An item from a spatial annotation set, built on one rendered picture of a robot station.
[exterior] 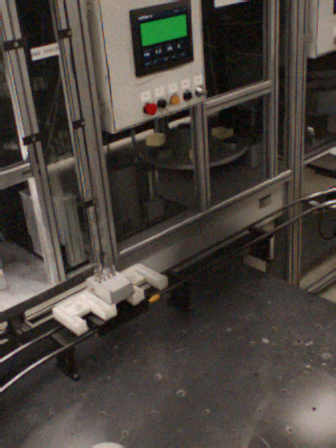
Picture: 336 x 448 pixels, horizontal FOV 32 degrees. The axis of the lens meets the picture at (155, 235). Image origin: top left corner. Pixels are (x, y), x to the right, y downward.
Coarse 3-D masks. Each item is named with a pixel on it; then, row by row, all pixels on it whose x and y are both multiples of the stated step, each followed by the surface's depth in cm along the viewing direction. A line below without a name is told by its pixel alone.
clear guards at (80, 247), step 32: (32, 0) 159; (0, 32) 156; (32, 32) 162; (0, 64) 159; (32, 64) 165; (64, 64) 171; (0, 96) 161; (32, 96) 168; (64, 96) 175; (0, 128) 164; (64, 128) 178; (0, 160) 167; (64, 160) 181; (64, 192) 185; (64, 224) 189; (64, 256) 193; (96, 256) 202
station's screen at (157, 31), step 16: (144, 16) 181; (160, 16) 185; (176, 16) 189; (144, 32) 182; (160, 32) 187; (176, 32) 191; (144, 48) 184; (160, 48) 189; (176, 48) 193; (144, 64) 186; (160, 64) 190
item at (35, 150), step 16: (0, 0) 153; (16, 16) 157; (16, 32) 159; (16, 64) 162; (16, 80) 163; (32, 112) 169; (32, 144) 172; (32, 160) 174; (32, 192) 181; (48, 192) 181; (48, 208) 183; (48, 240) 187; (48, 256) 189; (48, 272) 194; (64, 272) 195
